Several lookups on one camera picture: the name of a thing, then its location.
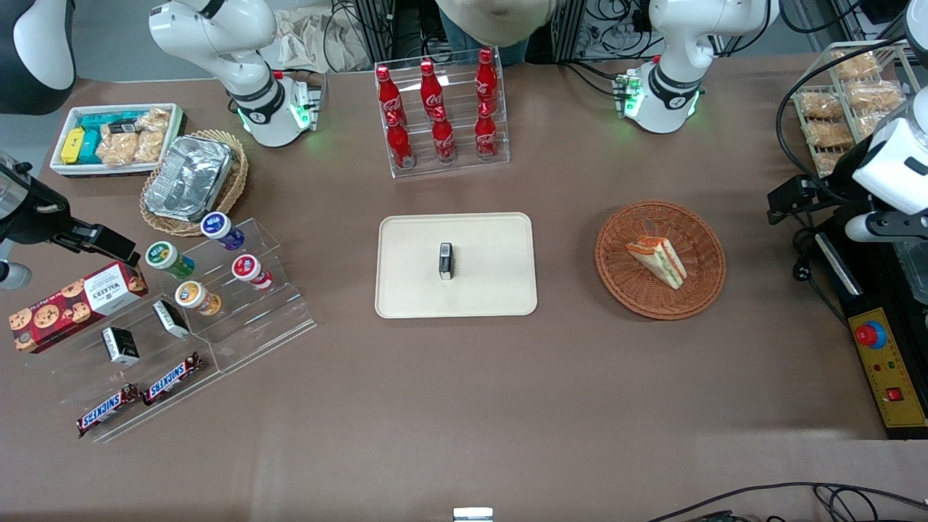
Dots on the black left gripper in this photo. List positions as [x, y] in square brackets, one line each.
[843, 172]

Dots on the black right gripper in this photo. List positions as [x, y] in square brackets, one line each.
[32, 215]

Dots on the triangular sandwich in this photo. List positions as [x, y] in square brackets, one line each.
[661, 259]

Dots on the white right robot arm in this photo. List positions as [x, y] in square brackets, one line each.
[217, 36]

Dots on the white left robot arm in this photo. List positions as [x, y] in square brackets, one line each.
[678, 43]

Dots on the light oval wicker basket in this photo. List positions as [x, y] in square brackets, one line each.
[235, 181]

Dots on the round brown wicker basket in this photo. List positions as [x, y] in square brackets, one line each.
[638, 290]

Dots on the beige rectangular tray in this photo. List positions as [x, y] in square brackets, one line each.
[478, 290]

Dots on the green lid cup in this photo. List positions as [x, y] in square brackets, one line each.
[167, 258]

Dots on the packaged bread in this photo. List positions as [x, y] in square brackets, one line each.
[870, 123]
[830, 134]
[877, 96]
[821, 105]
[857, 65]
[826, 163]

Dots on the red cookie box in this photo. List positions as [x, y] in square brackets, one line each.
[72, 304]

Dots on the small black white carton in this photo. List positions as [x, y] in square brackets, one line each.
[120, 346]
[171, 319]

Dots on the clear bag of biscuits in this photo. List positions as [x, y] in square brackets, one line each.
[152, 138]
[117, 148]

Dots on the orange lid cup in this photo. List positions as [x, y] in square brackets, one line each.
[196, 297]

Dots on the aluminium foil container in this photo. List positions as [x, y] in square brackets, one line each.
[190, 177]

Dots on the yellow snack box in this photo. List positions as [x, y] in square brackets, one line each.
[72, 145]

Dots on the purple lid cup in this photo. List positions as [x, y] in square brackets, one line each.
[220, 228]

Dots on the black machine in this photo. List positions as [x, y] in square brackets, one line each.
[870, 283]

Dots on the long teal snack box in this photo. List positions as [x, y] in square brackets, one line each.
[101, 119]

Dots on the white plastic bin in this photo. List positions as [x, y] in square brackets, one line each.
[65, 119]

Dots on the red lid cup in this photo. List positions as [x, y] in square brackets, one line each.
[250, 270]

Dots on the Snickers bar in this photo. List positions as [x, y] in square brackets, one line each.
[172, 378]
[107, 410]

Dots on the clear acrylic stepped display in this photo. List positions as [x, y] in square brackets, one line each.
[268, 319]

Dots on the yellow control panel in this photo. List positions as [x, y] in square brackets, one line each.
[888, 370]

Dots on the crumpled beige paper bag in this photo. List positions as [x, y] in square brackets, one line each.
[304, 40]

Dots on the red cola bottle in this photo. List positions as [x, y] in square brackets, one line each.
[486, 80]
[388, 94]
[486, 134]
[431, 87]
[443, 138]
[399, 145]

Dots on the clear acrylic bottle rack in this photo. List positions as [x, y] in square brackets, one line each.
[453, 168]

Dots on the small black box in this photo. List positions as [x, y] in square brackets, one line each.
[446, 261]

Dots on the person in beige shirt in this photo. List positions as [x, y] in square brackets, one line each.
[493, 18]

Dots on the silver device edge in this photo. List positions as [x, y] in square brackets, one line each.
[473, 515]

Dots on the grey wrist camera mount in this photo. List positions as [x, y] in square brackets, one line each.
[888, 226]

